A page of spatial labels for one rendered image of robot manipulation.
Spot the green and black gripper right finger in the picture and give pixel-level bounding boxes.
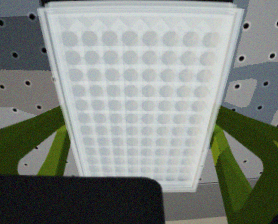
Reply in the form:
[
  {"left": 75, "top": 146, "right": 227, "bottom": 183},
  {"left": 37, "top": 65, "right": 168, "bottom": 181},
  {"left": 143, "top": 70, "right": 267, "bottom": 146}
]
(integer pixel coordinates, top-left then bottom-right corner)
[{"left": 210, "top": 106, "right": 278, "bottom": 224}]

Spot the clear plastic plate lid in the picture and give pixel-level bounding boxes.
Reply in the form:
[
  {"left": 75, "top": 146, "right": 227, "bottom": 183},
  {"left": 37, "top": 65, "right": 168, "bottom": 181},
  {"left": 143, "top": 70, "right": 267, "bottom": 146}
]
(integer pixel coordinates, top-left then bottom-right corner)
[{"left": 37, "top": 3, "right": 244, "bottom": 192}]

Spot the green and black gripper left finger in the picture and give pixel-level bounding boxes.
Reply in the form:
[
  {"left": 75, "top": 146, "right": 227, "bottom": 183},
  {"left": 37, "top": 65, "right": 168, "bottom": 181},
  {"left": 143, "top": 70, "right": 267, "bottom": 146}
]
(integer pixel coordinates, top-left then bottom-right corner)
[{"left": 0, "top": 106, "right": 71, "bottom": 176}]

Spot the grey perforated base plate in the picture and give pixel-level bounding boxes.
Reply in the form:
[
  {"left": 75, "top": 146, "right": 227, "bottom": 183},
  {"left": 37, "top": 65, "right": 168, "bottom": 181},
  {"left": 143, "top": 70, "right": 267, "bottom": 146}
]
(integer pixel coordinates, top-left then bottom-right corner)
[{"left": 0, "top": 0, "right": 278, "bottom": 185}]

